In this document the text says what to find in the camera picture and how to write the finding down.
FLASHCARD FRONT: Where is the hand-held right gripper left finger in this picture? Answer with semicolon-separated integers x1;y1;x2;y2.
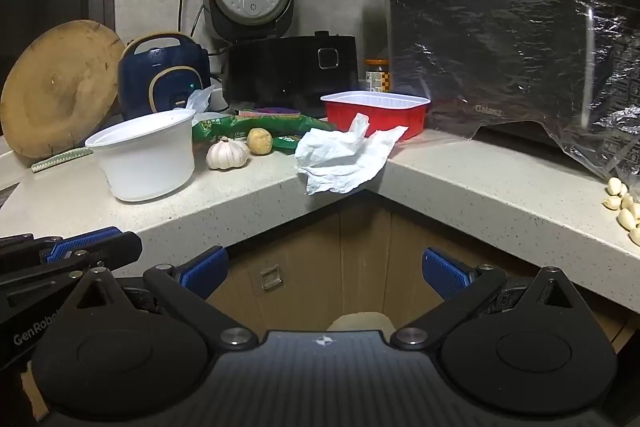
67;246;258;350

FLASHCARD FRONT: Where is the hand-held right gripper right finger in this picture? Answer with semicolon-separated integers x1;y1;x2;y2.
390;247;576;350

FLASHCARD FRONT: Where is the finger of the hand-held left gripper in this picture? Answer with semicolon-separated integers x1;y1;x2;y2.
0;227;123;265
0;232;144;305

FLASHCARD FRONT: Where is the white plastic bowl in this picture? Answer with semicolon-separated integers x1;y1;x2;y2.
85;109;197;202

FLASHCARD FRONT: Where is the green trash bin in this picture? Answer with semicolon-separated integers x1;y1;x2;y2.
327;311;396;333

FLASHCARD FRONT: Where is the garlic bulb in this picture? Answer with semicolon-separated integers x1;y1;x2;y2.
206;137;250;170

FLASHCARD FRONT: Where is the ginger piece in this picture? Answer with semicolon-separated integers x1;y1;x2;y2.
246;128;274;156

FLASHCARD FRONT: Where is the white tissue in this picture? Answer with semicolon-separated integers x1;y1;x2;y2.
295;112;409;196

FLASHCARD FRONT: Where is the red plastic container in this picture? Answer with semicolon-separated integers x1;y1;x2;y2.
320;91;431;141

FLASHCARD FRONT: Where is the narrow brown cabinet panel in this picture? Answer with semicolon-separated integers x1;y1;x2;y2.
340;194;392;315

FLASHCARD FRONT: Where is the green white striped scrubber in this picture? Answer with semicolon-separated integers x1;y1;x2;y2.
31;147;95;172

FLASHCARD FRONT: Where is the green snack packet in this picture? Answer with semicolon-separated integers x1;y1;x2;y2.
192;114;337;152

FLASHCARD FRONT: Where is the round wooden cutting board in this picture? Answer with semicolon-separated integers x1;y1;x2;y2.
0;20;126;158

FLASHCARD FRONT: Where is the blue rice cooker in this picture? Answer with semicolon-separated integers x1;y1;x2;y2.
117;32;212;120

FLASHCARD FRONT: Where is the pile of garlic cloves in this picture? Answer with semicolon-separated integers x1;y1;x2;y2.
602;177;640;248

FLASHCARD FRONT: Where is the glass jar with label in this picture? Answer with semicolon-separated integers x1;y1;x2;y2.
364;59;390;94

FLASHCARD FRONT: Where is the black rice cooker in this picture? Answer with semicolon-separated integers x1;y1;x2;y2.
204;0;359;118

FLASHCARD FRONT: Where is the black microwave in plastic wrap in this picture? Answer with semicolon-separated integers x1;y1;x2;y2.
387;0;640;202

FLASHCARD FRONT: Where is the metal cabinet handle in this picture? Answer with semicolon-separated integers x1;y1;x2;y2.
260;268;284;291

